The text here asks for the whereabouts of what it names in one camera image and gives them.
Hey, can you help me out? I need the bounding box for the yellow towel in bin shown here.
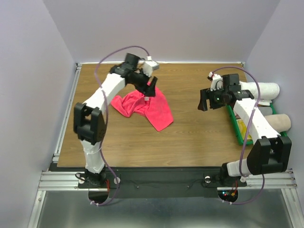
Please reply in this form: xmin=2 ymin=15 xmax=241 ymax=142
xmin=237 ymin=119 xmax=247 ymax=140

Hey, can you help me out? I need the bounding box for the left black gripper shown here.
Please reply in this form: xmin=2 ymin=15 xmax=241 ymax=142
xmin=128 ymin=67 xmax=156 ymax=97

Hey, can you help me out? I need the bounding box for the white rolled towel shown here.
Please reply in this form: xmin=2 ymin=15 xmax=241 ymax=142
xmin=240 ymin=81 xmax=280 ymax=100

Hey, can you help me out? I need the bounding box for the pink microfiber towel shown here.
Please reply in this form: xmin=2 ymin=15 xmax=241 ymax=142
xmin=111 ymin=88 xmax=174 ymax=132

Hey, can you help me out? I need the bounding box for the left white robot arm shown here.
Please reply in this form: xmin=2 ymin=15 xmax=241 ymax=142
xmin=73 ymin=53 xmax=159 ymax=187

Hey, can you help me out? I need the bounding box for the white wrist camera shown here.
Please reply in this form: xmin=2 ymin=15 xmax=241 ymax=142
xmin=208 ymin=72 xmax=223 ymax=91
xmin=142 ymin=60 xmax=160 ymax=77

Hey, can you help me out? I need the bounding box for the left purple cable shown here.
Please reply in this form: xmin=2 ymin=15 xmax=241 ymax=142
xmin=89 ymin=46 xmax=152 ymax=207

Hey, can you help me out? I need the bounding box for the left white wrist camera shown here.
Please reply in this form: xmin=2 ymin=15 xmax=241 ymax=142
xmin=142 ymin=60 xmax=160 ymax=77

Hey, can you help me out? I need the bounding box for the beige rolled towel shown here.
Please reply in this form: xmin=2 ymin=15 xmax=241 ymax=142
xmin=265 ymin=114 xmax=291 ymax=133

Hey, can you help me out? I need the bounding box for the aluminium frame rail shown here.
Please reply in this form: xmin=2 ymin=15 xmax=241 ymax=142
xmin=38 ymin=171 xmax=78 ymax=191

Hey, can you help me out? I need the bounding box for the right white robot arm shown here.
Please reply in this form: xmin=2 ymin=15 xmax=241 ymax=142
xmin=198 ymin=72 xmax=292 ymax=185

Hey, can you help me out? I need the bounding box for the green plastic bin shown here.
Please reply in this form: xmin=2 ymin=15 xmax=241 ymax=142
xmin=226 ymin=98 xmax=287 ymax=145

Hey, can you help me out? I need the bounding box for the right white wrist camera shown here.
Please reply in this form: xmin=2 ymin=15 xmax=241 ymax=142
xmin=208 ymin=72 xmax=223 ymax=91

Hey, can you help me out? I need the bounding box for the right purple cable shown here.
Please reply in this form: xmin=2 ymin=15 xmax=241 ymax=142
xmin=209 ymin=66 xmax=266 ymax=205

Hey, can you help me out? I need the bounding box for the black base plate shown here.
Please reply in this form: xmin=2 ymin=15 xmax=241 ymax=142
xmin=49 ymin=167 xmax=246 ymax=206

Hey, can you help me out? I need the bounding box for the purple cable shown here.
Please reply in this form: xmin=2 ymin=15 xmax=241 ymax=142
xmin=89 ymin=46 xmax=152 ymax=207
xmin=209 ymin=66 xmax=266 ymax=205

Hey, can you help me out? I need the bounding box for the grey rolled towel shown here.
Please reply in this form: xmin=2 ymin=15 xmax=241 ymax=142
xmin=258 ymin=106 xmax=273 ymax=116

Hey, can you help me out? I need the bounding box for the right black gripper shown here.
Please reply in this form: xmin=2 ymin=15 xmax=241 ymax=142
xmin=196 ymin=85 xmax=228 ymax=111

